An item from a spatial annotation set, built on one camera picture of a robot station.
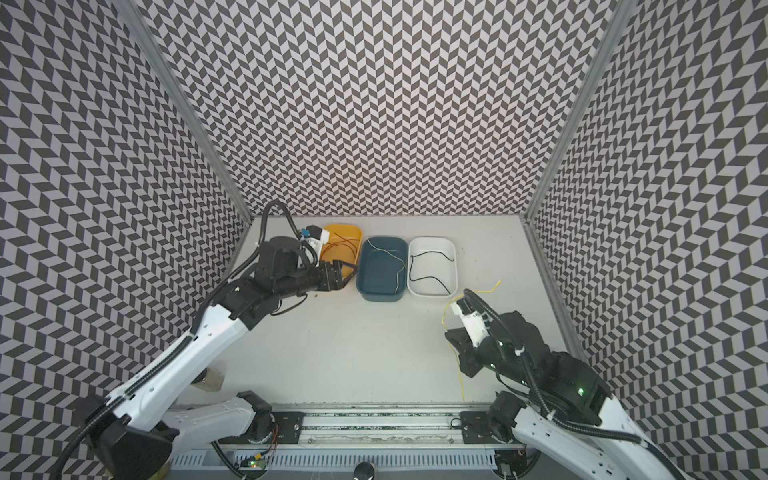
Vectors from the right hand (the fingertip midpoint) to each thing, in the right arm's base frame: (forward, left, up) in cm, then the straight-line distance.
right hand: (448, 334), depth 64 cm
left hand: (+16, +23, +4) cm, 28 cm away
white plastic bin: (+34, -1, -23) cm, 41 cm away
